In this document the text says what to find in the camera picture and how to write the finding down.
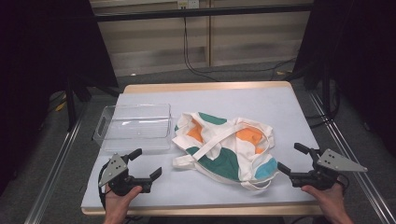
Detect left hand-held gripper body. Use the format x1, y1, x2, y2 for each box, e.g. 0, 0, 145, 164
98, 152, 153, 197

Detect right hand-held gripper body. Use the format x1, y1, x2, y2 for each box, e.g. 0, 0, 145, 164
290, 147, 369, 191

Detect clear plastic container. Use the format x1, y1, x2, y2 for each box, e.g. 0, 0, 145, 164
92, 103, 173, 153

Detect white patterned tote bag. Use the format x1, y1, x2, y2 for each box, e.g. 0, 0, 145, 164
171, 111, 279, 191

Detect person's left hand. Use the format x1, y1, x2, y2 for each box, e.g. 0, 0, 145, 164
104, 184, 144, 219

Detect person's right hand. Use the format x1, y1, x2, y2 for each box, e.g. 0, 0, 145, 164
300, 182, 347, 218

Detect light grey table mat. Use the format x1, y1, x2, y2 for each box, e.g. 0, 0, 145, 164
81, 87, 321, 209

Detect black metal stand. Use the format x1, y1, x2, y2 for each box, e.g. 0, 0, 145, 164
64, 74, 120, 133

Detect black curtain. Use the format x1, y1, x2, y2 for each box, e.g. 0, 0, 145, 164
293, 0, 396, 158
0, 0, 120, 195

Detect black horizontal bar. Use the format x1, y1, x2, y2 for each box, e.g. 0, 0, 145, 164
92, 3, 314, 22

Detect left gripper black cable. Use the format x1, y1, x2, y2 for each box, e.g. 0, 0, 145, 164
97, 161, 110, 210

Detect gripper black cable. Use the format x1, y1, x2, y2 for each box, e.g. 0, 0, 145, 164
97, 161, 110, 210
337, 173, 350, 192

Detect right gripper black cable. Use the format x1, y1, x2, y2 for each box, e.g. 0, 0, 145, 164
337, 173, 350, 192

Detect metal floor rail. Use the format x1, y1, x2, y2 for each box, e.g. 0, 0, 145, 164
308, 91, 396, 224
23, 102, 89, 224

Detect black floor cables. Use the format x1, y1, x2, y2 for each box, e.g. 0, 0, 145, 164
305, 78, 342, 129

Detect black hanging wall cable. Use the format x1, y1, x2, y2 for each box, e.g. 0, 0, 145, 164
182, 17, 298, 82

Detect white wall socket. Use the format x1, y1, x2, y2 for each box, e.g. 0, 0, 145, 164
177, 0, 200, 9

